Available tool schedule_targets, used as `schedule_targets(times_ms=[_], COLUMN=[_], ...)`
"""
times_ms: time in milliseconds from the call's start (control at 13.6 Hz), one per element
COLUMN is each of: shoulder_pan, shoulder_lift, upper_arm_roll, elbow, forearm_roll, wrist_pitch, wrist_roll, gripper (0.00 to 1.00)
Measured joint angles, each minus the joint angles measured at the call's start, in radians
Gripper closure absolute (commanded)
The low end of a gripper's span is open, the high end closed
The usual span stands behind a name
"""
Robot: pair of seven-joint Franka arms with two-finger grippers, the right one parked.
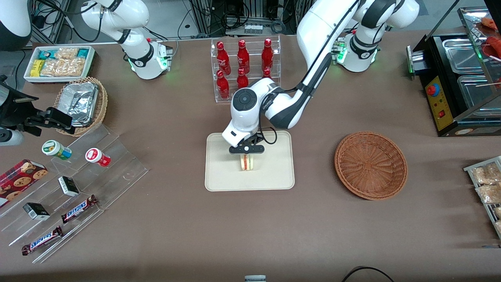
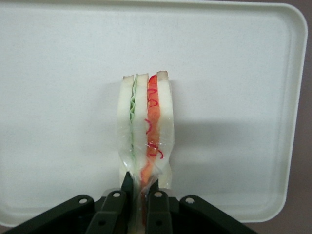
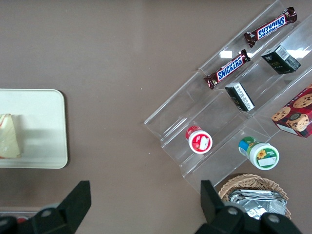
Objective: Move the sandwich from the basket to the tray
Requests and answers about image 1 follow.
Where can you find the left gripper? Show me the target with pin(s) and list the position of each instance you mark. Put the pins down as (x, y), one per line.
(255, 138)

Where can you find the clear acrylic stepped display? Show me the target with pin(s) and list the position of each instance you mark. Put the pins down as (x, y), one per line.
(117, 156)

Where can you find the teal snack packet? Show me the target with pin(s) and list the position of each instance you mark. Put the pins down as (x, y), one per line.
(83, 53)
(47, 54)

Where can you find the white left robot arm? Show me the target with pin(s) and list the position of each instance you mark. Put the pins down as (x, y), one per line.
(313, 39)

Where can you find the brown wicker basket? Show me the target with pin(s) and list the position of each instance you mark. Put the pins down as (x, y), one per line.
(370, 166)

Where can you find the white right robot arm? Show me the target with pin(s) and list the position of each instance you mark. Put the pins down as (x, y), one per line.
(139, 58)

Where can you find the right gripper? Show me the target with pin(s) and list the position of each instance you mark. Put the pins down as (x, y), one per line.
(20, 114)

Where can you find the small rice cracker bag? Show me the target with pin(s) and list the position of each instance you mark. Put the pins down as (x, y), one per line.
(66, 53)

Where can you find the black food warmer machine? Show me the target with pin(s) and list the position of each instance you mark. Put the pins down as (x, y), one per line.
(434, 51)

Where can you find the clear acrylic bottle rack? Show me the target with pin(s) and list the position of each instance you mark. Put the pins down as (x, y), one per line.
(219, 100)

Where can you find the green lid cup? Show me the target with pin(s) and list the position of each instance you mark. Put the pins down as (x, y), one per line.
(54, 149)

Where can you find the steel food pan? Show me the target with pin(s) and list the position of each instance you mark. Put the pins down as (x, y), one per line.
(464, 56)

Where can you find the yellow snack packet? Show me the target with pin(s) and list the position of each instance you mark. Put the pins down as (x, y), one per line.
(37, 68)

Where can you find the white power strip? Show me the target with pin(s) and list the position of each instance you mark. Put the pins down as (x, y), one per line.
(253, 29)

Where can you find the triangular sandwich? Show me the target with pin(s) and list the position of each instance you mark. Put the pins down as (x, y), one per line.
(247, 162)

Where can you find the beige plastic tray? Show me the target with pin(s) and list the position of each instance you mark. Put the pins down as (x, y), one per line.
(274, 172)

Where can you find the red cookie box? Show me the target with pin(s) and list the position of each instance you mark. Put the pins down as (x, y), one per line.
(19, 180)

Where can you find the light wicker basket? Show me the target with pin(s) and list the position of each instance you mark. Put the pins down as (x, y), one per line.
(102, 105)

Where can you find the white snack bin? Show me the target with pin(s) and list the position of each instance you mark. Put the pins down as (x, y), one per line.
(27, 76)

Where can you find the small black box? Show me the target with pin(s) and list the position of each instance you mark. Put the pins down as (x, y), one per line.
(68, 186)
(36, 211)

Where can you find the red soda bottle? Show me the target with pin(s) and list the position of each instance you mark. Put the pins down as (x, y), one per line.
(266, 73)
(267, 56)
(243, 58)
(222, 86)
(242, 80)
(223, 58)

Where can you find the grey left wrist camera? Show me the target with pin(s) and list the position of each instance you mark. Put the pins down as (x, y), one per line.
(246, 149)

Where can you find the red sausage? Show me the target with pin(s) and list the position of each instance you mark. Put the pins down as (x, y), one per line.
(494, 46)

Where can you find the grey box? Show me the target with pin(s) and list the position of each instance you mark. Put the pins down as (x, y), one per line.
(255, 279)

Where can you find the foil food container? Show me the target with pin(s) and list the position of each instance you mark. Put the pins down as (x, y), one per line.
(80, 102)

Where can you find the red lid cup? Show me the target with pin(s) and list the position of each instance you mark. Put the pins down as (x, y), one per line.
(96, 156)

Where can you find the clear snack bag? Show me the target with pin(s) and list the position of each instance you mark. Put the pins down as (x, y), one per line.
(489, 194)
(485, 174)

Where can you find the Snickers bar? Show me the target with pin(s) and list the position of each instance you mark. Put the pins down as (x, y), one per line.
(42, 240)
(78, 209)

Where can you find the large rice cracker bag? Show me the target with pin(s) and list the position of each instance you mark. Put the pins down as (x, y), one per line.
(64, 67)

